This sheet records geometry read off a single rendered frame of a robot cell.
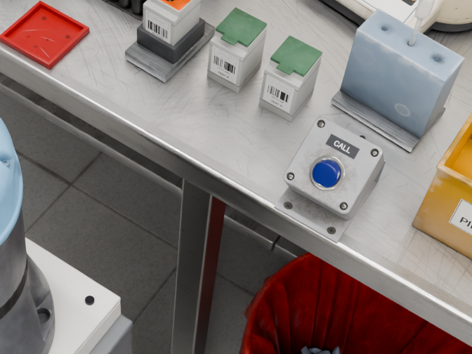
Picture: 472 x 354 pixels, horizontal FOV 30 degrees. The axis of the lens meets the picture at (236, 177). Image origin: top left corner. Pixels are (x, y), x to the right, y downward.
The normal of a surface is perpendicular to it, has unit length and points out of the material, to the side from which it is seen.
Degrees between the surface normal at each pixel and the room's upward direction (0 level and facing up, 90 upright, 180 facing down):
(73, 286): 5
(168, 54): 90
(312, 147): 30
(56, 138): 0
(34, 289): 89
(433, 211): 90
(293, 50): 0
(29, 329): 73
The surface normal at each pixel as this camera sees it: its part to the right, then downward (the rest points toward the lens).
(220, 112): 0.09, -0.57
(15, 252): 0.95, 0.30
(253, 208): -0.53, 0.67
